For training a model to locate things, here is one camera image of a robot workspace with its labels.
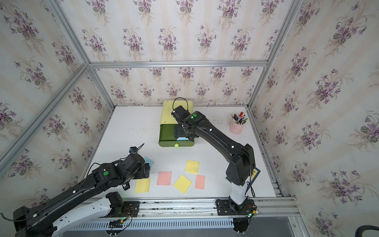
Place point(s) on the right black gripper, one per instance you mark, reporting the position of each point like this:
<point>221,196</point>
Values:
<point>177,133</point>

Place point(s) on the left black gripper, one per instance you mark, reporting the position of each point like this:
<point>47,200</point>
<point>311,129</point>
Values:
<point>141,170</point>

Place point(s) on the blue sticky note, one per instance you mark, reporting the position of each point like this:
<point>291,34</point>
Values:
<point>182,139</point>
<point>149,161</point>

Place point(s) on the green top drawer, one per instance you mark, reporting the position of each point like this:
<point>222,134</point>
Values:
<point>167,139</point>

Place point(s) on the yellow sticky note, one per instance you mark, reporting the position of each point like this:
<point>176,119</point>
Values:
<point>182,184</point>
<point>142,185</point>
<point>192,167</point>

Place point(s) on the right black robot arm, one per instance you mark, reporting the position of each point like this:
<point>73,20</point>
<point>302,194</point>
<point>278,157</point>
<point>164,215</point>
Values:
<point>241,158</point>

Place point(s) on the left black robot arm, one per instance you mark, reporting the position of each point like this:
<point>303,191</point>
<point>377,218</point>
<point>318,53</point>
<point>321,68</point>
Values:
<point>87,199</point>

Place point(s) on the yellow-green drawer cabinet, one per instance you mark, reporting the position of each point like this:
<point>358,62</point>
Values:
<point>168,108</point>

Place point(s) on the large pink sticky note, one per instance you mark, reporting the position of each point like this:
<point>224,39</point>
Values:
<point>164,178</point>

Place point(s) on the small pink sticky note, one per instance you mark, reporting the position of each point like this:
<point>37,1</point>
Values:
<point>200,182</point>

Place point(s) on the pink pen holder cup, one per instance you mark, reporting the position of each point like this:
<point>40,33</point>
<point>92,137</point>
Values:
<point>236,128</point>

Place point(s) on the pens in cup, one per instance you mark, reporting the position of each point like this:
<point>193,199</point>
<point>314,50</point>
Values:
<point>239,119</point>

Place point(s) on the dark blue notebook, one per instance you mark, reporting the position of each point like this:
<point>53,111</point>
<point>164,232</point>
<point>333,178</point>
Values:
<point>254,174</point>

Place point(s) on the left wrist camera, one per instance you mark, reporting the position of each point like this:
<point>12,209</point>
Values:
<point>133,150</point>

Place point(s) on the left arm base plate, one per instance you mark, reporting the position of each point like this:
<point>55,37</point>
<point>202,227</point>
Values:
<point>128,208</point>

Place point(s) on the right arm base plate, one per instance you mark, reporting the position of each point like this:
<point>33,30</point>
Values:
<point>226,207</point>

